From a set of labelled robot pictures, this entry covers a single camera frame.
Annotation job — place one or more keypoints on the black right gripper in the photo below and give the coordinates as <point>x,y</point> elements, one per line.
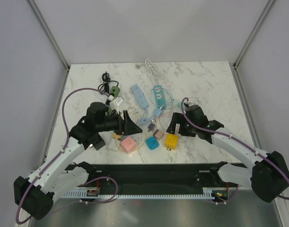
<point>177,118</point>

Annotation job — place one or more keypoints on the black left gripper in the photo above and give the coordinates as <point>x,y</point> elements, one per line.
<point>129,127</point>

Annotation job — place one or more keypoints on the pink cube socket adapter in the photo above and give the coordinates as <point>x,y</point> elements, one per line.
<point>128,145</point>

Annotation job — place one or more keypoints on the yellow charger plug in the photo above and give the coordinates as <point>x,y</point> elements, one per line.
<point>117,137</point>

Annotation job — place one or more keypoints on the grey charger plug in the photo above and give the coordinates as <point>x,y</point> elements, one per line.
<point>152,126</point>

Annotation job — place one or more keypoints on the white charger block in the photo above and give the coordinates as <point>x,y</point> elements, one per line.
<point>113,146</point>

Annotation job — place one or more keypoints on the pink plug adapter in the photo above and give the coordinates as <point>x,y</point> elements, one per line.
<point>158,134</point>

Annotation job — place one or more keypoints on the teal power strip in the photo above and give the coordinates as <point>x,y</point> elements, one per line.
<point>159,97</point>

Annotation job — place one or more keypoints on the yellow cube socket hub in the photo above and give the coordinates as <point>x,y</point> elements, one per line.
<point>171,141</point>

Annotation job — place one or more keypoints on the light blue power strip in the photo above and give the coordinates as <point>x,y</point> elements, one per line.
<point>139,96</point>

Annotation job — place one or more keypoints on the blue plug adapter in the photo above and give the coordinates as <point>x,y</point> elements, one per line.
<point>152,143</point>

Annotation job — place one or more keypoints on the black cube plug adapter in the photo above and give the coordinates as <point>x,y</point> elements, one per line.
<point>97,142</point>

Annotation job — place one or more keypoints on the green power strip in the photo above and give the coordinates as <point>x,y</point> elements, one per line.
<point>114,91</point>

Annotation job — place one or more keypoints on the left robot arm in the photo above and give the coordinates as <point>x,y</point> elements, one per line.
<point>37,193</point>

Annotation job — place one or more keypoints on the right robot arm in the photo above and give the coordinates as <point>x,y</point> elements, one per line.
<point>265,173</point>

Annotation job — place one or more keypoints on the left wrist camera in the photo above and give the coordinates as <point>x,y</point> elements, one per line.
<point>115,102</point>

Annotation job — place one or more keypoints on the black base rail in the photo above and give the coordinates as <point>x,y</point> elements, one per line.
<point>152,179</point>

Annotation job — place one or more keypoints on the white slotted cable duct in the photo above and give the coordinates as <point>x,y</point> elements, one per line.
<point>84,194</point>

